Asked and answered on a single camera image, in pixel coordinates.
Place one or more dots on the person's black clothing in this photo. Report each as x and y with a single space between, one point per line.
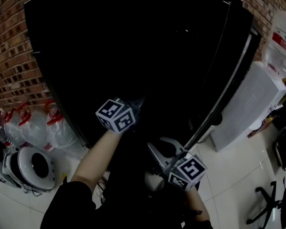
133 206

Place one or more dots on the white round fan heaters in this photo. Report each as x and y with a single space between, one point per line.
26 173

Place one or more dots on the large clear dispenser bottle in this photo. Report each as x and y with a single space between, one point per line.
281 46

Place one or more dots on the black chair base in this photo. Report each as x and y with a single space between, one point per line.
268 204

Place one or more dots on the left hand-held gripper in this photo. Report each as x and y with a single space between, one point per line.
116 118

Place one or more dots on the person's right forearm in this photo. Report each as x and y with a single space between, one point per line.
197 204

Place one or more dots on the black refrigerator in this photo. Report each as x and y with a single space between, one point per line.
133 44

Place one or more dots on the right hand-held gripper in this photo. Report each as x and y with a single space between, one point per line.
188 172

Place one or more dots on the person's left forearm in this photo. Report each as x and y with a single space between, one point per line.
95 161

